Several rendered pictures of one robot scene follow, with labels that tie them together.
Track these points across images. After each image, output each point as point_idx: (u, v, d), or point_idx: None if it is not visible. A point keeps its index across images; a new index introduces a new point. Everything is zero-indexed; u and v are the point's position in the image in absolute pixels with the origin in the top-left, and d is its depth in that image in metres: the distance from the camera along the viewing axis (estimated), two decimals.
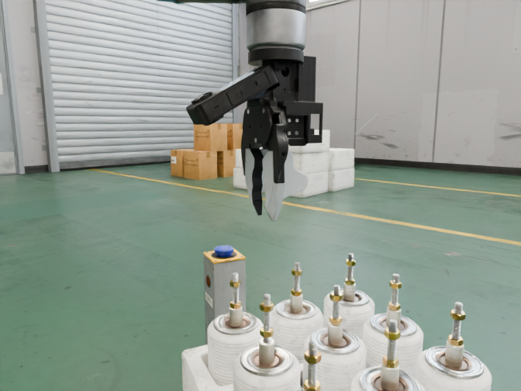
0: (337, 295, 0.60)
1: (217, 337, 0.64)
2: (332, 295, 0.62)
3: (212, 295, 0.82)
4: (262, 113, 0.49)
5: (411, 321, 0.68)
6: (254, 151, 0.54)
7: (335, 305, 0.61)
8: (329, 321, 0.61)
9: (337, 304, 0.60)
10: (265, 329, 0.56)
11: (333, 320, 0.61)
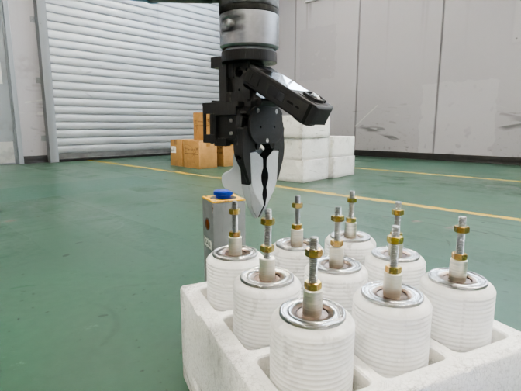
0: (339, 216, 0.59)
1: (215, 264, 0.63)
2: (333, 218, 0.60)
3: (211, 237, 0.80)
4: (275, 114, 0.52)
5: (413, 251, 0.67)
6: (254, 153, 0.51)
7: (336, 226, 0.59)
8: (330, 244, 0.60)
9: (339, 226, 0.59)
10: (266, 244, 0.55)
11: (334, 242, 0.59)
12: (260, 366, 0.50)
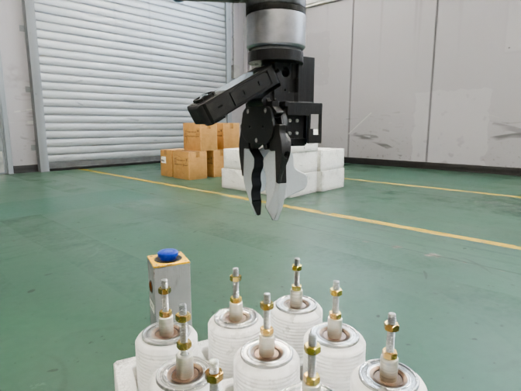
0: (267, 305, 0.55)
1: (142, 349, 0.60)
2: (263, 303, 0.57)
3: (153, 302, 0.77)
4: (263, 113, 0.49)
5: (354, 330, 0.63)
6: (253, 151, 0.54)
7: (265, 314, 0.56)
8: (260, 332, 0.57)
9: (267, 313, 0.56)
10: (181, 341, 0.51)
11: (263, 330, 0.56)
12: None
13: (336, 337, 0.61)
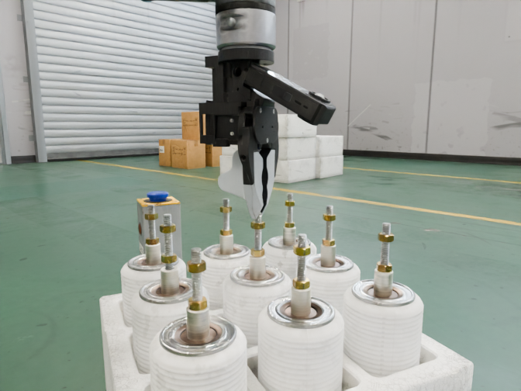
0: (263, 221, 0.54)
1: (127, 275, 0.57)
2: (254, 227, 0.53)
3: (143, 243, 0.75)
4: (273, 114, 0.52)
5: (348, 260, 0.61)
6: (256, 153, 0.51)
7: (260, 233, 0.54)
8: (261, 256, 0.54)
9: (260, 231, 0.55)
10: (166, 254, 0.49)
11: (264, 250, 0.55)
12: None
13: (329, 264, 0.59)
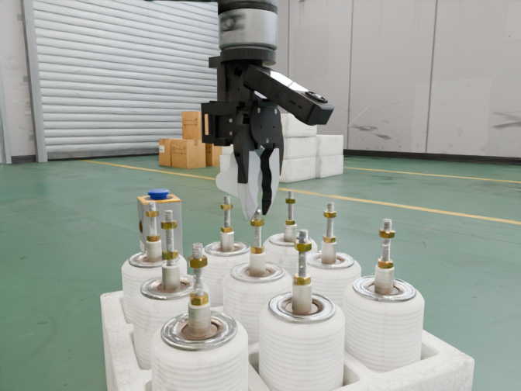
0: (250, 219, 0.54)
1: (128, 271, 0.57)
2: (263, 223, 0.54)
3: (143, 241, 0.75)
4: (274, 114, 0.52)
5: (349, 257, 0.61)
6: (253, 153, 0.50)
7: (254, 230, 0.54)
8: (258, 249, 0.56)
9: (253, 230, 0.54)
10: (167, 250, 0.49)
11: (252, 246, 0.55)
12: (152, 389, 0.44)
13: (329, 261, 0.59)
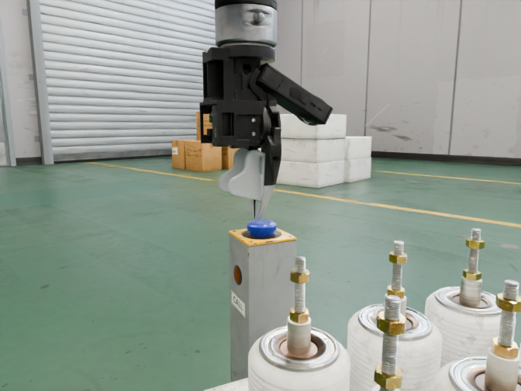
0: (498, 297, 0.31)
1: (270, 377, 0.34)
2: (518, 302, 0.31)
3: (243, 298, 0.52)
4: None
5: None
6: None
7: (501, 315, 0.31)
8: (499, 344, 0.33)
9: (502, 316, 0.31)
10: (388, 370, 0.26)
11: (491, 340, 0.32)
12: None
13: None
